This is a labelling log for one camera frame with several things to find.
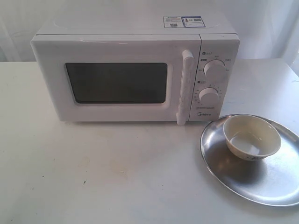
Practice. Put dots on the blue white label sticker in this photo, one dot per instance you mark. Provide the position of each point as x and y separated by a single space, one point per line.
183 22

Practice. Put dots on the round steel tray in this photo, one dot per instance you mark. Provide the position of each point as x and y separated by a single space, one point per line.
273 181

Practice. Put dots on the white microwave oven body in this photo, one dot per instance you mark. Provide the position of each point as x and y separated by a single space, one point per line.
218 39

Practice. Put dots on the white control knob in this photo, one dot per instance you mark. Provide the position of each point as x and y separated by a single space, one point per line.
208 96
214 67

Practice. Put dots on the upper white control knob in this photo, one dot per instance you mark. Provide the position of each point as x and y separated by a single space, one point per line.
214 67

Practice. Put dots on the white microwave door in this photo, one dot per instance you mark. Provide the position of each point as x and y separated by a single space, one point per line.
119 78

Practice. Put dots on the lower white control knob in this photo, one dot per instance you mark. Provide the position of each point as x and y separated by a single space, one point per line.
208 96

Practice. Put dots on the cream ceramic bowl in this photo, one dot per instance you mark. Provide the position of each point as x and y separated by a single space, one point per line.
251 138

